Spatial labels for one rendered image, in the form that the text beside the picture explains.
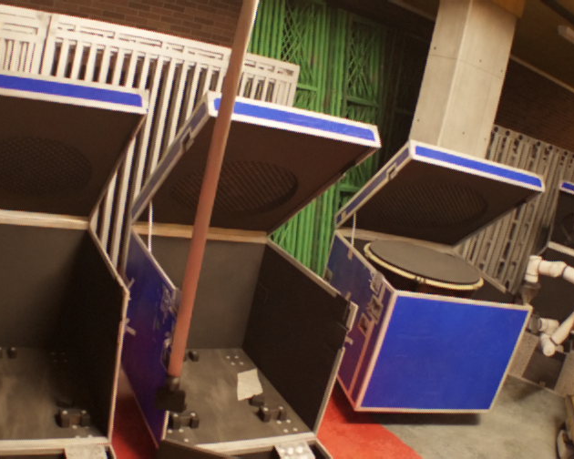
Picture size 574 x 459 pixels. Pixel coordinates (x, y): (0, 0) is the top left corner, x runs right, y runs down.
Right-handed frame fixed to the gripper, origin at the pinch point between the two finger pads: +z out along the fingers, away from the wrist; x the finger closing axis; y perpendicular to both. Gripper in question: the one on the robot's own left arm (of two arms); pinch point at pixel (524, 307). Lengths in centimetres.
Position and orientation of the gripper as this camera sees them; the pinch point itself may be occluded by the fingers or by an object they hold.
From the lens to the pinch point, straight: 375.8
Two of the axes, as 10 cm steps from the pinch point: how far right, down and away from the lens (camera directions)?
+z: -1.9, 9.8, 0.6
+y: -2.2, -1.0, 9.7
